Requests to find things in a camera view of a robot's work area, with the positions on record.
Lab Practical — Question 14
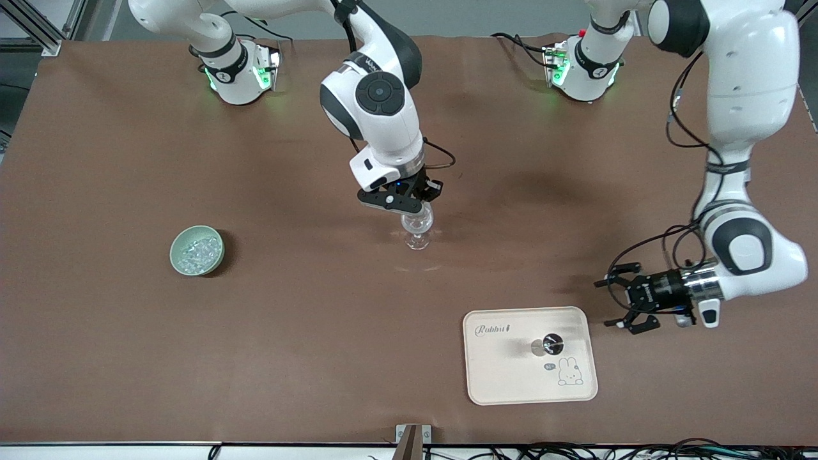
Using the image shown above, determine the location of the clear wine glass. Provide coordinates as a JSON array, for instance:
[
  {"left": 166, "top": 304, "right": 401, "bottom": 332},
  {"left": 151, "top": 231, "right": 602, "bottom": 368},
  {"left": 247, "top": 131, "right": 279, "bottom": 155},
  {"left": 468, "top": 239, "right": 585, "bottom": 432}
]
[{"left": 399, "top": 204, "right": 435, "bottom": 251}]

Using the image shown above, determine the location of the white rabbit print tray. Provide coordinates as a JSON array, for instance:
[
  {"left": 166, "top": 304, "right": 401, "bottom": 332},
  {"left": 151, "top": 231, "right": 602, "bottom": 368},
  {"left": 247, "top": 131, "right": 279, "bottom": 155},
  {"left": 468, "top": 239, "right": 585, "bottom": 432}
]
[{"left": 463, "top": 307, "right": 599, "bottom": 406}]

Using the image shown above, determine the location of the brown table cover mat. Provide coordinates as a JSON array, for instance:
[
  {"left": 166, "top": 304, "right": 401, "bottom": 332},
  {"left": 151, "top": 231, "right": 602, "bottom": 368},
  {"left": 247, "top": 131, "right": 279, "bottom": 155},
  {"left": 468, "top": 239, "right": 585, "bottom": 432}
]
[{"left": 0, "top": 35, "right": 818, "bottom": 446}]

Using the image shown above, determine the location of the mint green bowl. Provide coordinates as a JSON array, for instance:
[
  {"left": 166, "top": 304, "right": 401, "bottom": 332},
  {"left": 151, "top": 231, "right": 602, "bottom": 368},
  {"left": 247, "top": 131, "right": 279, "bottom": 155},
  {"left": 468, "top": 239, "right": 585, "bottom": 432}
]
[{"left": 169, "top": 225, "right": 226, "bottom": 277}]

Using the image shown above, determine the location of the black floor cable tangle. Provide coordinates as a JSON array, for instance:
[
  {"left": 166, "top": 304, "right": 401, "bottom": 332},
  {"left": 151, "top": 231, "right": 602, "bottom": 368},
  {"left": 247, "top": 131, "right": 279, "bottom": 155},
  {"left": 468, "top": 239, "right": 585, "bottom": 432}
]
[{"left": 423, "top": 438, "right": 818, "bottom": 460}]

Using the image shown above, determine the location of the teal floor cable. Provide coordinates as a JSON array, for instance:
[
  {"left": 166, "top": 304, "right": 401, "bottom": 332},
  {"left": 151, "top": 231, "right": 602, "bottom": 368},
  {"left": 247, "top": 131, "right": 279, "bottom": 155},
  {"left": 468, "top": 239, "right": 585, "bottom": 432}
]
[{"left": 697, "top": 447, "right": 818, "bottom": 458}]

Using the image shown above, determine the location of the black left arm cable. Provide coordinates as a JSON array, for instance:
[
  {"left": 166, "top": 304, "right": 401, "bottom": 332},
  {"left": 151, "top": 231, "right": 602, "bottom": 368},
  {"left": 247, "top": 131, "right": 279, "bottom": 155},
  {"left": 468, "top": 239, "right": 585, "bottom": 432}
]
[{"left": 607, "top": 51, "right": 726, "bottom": 277}]

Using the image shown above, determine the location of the black left base cable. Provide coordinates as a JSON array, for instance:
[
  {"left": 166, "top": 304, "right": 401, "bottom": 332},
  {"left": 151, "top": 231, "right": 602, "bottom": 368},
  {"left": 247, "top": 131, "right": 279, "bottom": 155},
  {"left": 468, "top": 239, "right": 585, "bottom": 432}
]
[{"left": 491, "top": 32, "right": 552, "bottom": 68}]

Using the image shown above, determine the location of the metal bracket with post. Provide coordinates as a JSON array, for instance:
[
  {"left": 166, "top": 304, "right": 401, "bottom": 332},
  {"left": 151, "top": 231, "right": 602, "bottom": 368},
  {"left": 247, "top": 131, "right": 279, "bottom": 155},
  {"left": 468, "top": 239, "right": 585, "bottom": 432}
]
[{"left": 395, "top": 424, "right": 433, "bottom": 460}]

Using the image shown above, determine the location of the aluminium frame post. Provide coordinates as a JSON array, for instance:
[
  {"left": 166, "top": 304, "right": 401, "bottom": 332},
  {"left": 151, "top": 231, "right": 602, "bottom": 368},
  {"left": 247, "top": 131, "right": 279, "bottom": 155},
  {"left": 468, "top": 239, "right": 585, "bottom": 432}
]
[
  {"left": 792, "top": 0, "right": 818, "bottom": 45},
  {"left": 0, "top": 0, "right": 65, "bottom": 57}
]

